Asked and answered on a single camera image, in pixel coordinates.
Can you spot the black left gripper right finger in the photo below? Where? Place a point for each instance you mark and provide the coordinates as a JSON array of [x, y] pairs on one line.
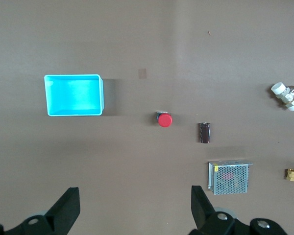
[[205, 215]]

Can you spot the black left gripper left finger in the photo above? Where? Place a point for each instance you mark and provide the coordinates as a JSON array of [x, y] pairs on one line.
[[61, 210]]

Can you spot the red mushroom push button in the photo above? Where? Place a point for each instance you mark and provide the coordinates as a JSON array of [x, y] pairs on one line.
[[164, 120]]

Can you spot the metal mesh power supply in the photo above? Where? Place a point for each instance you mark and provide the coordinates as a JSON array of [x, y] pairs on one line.
[[230, 178]]

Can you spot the dark brown cylindrical capacitor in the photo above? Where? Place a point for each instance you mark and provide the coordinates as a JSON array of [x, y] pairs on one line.
[[204, 133]]

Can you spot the cyan plastic box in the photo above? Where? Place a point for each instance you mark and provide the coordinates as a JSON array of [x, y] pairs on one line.
[[73, 95]]

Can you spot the white capped metal valve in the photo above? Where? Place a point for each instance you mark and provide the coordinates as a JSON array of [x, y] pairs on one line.
[[285, 96]]

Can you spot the brown tape patch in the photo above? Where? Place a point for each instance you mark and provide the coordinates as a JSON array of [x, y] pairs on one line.
[[142, 74]]

